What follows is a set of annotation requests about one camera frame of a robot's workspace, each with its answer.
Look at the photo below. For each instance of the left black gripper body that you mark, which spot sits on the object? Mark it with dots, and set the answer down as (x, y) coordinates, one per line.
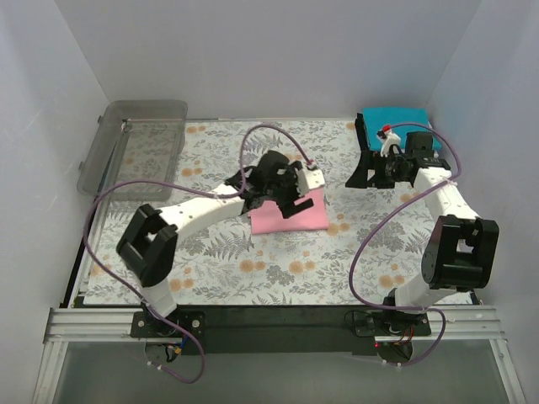
(285, 195)

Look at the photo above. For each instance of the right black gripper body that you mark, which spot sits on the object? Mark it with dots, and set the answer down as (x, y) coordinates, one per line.
(370, 160)

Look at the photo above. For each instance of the pink t shirt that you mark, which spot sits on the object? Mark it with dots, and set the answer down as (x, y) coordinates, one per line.
(268, 219)

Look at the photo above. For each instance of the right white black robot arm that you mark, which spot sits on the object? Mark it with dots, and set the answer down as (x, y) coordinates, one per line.
(459, 256)

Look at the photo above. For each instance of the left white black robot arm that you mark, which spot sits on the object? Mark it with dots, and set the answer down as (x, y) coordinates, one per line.
(148, 244)

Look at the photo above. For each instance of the floral table mat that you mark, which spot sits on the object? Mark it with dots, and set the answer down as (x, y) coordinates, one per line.
(227, 264)

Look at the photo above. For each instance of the teal folded t shirt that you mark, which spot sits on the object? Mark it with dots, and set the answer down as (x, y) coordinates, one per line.
(377, 117)

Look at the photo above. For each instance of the clear plastic bin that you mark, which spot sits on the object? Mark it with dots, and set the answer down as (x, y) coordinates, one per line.
(136, 139)

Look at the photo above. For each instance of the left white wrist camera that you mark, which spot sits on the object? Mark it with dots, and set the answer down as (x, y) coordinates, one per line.
(309, 178)

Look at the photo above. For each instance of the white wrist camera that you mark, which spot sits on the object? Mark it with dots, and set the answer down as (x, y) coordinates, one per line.
(390, 141)
(309, 178)

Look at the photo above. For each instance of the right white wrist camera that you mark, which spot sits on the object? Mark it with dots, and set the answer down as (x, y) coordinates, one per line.
(390, 141)

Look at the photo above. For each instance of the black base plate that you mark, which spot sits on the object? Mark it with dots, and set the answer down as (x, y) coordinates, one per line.
(281, 329)

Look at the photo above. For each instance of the aluminium frame rail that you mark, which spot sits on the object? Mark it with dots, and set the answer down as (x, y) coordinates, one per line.
(272, 354)

